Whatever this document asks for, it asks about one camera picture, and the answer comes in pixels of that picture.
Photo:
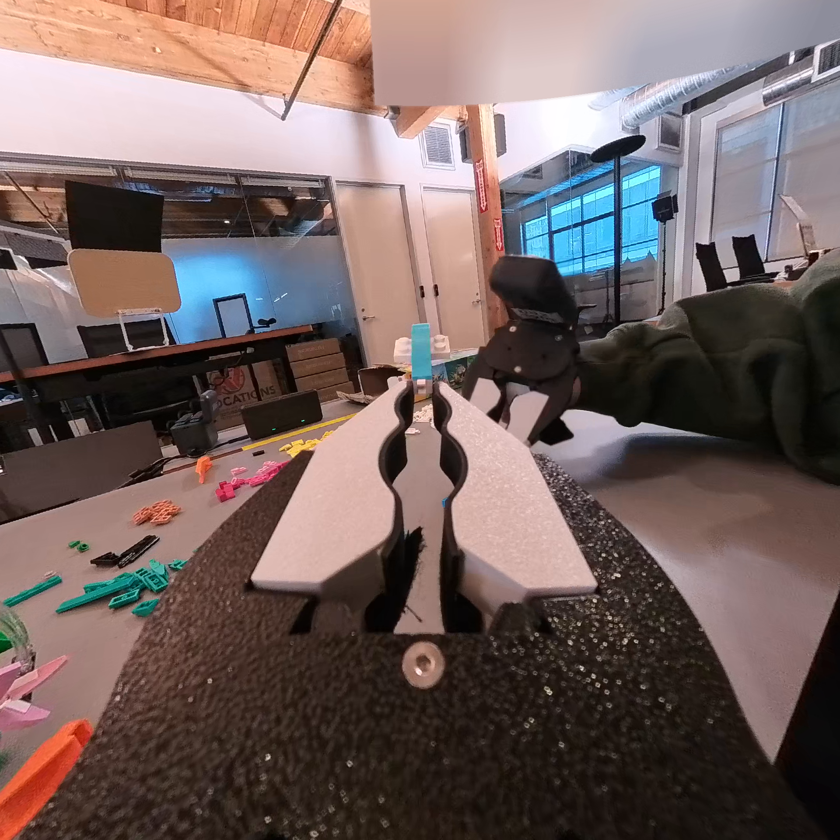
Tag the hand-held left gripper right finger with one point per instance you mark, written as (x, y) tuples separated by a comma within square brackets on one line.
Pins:
[(518, 518)]

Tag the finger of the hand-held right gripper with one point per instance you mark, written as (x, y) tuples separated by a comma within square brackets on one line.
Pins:
[(489, 401), (531, 420)]

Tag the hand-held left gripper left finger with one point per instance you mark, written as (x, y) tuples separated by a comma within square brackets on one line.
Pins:
[(334, 505)]

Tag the white and teal lego assembly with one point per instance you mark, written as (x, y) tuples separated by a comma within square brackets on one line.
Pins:
[(421, 354)]

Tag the person's right forearm green sleeve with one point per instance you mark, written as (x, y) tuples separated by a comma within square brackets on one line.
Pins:
[(722, 367)]

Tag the colourful lego box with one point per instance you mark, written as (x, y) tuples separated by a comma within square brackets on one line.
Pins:
[(459, 369)]

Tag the pile of yellow lego pieces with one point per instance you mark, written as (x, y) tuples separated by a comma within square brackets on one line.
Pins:
[(305, 447)]

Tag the white lego pieces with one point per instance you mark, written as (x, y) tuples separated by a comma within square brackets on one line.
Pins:
[(423, 415)]

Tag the pile of pink lego pieces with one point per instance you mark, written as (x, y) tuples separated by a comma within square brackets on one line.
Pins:
[(253, 479)]

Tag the pile of salmon lego pieces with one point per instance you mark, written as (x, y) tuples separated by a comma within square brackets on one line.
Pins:
[(157, 512)]

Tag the black lego beams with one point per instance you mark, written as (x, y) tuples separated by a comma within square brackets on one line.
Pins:
[(131, 551)]

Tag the pile of teal lego pieces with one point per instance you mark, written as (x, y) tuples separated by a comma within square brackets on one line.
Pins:
[(111, 587)]

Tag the pink lego flower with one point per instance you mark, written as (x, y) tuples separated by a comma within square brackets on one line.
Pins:
[(26, 695)]

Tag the large orange lego piece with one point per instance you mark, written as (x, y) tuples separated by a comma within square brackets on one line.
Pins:
[(39, 774)]

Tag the black speaker box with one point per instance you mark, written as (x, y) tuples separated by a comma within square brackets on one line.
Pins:
[(282, 415)]

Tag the white door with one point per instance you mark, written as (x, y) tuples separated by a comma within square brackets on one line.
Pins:
[(377, 275), (453, 262)]

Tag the stack of cardboard boxes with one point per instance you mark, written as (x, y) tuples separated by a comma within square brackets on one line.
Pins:
[(318, 367)]

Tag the wooden pillar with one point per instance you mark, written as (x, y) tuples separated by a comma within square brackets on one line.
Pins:
[(487, 197)]

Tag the black charging dock device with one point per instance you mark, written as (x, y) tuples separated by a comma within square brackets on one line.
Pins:
[(195, 426)]

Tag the black speaker on tripod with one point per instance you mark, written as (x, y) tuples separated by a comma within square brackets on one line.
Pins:
[(665, 207)]

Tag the black office chair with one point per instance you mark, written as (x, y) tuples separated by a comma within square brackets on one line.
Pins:
[(710, 266), (748, 256)]

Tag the wooden office desk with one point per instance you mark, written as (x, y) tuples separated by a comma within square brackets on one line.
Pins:
[(164, 354)]

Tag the black flat panel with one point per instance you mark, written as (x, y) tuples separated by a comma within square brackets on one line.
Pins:
[(72, 472)]

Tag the beige rounded board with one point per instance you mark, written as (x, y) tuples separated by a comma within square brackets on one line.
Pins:
[(124, 282)]

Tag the black monitor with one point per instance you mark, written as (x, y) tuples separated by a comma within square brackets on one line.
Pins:
[(115, 216)]

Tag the wall air vent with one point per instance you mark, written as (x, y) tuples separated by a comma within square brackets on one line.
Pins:
[(436, 144)]

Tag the white frame chair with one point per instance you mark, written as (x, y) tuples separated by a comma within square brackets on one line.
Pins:
[(141, 331)]

